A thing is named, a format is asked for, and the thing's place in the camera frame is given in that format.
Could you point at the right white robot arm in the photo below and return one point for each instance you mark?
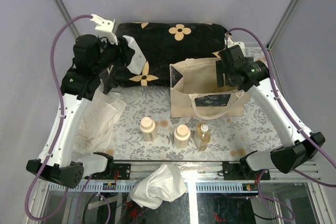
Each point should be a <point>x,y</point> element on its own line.
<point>298,143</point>

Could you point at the black floral pillow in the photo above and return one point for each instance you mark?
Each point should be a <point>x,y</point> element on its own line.
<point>162,45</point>

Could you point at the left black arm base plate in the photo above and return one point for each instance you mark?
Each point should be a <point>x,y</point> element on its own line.
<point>118,171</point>

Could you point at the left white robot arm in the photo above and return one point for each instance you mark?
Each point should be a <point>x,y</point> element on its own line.
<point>91,57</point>

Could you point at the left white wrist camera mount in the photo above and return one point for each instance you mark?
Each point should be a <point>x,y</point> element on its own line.
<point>105,28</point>

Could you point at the cream cloth at left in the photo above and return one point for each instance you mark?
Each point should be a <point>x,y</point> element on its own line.
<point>96,127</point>

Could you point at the floral grey table mat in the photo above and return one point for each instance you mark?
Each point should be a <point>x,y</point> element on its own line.
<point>231,136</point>

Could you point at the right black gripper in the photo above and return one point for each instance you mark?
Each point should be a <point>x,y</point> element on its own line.
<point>220,70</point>

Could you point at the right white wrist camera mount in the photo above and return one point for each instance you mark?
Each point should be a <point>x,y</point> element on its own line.
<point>230,43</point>

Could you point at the white cloth at front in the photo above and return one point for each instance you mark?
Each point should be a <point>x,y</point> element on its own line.
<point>164,184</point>

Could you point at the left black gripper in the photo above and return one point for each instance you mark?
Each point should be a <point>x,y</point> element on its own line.
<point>123,51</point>

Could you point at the beige canvas tote bag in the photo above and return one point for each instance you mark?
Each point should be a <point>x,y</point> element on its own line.
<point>194,91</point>

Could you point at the clear amber liquid bottle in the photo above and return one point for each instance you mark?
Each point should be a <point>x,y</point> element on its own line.
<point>202,136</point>

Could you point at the beige bottle wooden cap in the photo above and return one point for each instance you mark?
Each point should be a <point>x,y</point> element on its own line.
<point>181,136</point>
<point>148,129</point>

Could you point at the white square bottle black cap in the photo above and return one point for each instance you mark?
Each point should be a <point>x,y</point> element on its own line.
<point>135,57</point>

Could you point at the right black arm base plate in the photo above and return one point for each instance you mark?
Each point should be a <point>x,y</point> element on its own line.
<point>238,171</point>

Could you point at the aluminium front rail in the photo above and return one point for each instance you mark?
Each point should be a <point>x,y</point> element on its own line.
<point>205,177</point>

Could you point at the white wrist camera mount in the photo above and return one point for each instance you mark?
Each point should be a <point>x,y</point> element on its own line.
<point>230,43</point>
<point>105,28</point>

